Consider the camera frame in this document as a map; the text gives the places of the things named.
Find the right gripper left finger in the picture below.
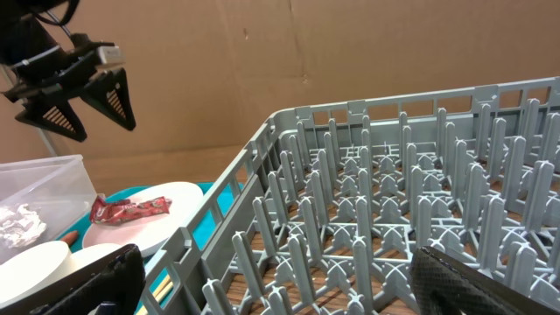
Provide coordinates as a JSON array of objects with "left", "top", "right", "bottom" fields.
[{"left": 1, "top": 244, "right": 145, "bottom": 315}]

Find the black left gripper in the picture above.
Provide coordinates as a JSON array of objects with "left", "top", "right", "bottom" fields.
[{"left": 2, "top": 32, "right": 137, "bottom": 142}]

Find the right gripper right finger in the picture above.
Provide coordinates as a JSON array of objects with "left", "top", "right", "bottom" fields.
[{"left": 410, "top": 247, "right": 559, "bottom": 315}]

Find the grey dishwasher rack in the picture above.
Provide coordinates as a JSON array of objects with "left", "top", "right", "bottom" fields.
[{"left": 153, "top": 77, "right": 559, "bottom": 314}]

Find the left wooden chopstick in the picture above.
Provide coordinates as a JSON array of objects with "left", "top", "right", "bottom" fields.
[{"left": 136, "top": 276, "right": 173, "bottom": 315}]

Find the pale green bowl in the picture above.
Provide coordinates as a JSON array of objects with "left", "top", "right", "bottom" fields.
[{"left": 70, "top": 243, "right": 122, "bottom": 271}]

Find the orange carrot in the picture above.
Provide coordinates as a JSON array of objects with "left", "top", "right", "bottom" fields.
[{"left": 60, "top": 230, "right": 79, "bottom": 247}]

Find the large pink plate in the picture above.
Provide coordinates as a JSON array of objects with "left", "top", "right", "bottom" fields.
[{"left": 82, "top": 182, "right": 203, "bottom": 257}]

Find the red snack wrapper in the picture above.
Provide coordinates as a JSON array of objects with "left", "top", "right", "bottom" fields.
[{"left": 88, "top": 196, "right": 172, "bottom": 226}]

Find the clear plastic bin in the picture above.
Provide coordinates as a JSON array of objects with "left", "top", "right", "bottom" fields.
[{"left": 1, "top": 155, "right": 96, "bottom": 263}]

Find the teal plastic tray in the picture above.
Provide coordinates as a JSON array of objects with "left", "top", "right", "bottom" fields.
[{"left": 56, "top": 181, "right": 246, "bottom": 315}]

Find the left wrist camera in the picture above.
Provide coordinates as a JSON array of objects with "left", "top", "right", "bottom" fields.
[{"left": 96, "top": 45, "right": 125, "bottom": 67}]

